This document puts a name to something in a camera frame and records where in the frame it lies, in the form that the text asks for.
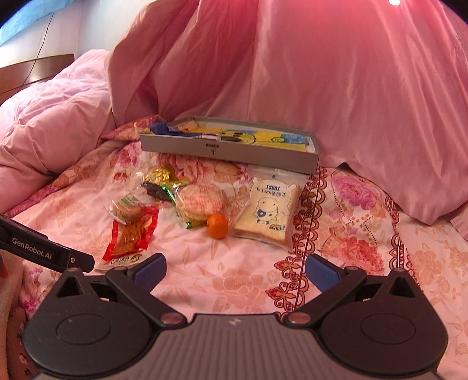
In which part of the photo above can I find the round pink cracker packet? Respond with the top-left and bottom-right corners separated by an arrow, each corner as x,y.
175,184 -> 229,230

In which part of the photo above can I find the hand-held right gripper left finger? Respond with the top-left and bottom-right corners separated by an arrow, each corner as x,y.
51,253 -> 185,327

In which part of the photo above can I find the toast bread packet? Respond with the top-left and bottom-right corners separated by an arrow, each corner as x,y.
232,166 -> 311,251

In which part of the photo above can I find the dark chocolate snack clear packet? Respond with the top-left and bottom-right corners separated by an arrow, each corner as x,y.
141,181 -> 176,201

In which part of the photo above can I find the grey cardboard box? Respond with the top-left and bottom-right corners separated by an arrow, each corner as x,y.
140,116 -> 320,175

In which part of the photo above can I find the gold foil snack packet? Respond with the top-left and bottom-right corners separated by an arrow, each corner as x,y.
143,164 -> 180,187

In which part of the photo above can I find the floral bedsheet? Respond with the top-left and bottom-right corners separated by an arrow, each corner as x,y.
0,115 -> 468,380

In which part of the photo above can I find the red snack packet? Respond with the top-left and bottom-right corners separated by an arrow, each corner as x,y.
94,205 -> 161,272

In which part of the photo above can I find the wooden headboard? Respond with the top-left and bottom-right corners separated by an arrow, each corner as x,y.
0,54 -> 75,105

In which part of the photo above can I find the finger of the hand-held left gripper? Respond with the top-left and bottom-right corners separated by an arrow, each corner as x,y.
67,251 -> 96,273

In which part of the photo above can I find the thin black cable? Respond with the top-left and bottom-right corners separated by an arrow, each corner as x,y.
18,15 -> 54,92

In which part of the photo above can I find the blue wall cloth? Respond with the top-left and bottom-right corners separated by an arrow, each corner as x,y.
0,0 -> 68,46

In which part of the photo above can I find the pink duvet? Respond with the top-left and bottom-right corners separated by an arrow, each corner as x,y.
0,49 -> 165,216

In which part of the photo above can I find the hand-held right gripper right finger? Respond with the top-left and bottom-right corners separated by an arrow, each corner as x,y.
283,254 -> 421,327

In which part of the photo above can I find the small orange mandarin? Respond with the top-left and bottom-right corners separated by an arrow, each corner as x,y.
207,214 -> 229,240

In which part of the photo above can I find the clear biscuit packet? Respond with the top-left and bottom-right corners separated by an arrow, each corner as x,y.
104,194 -> 147,225

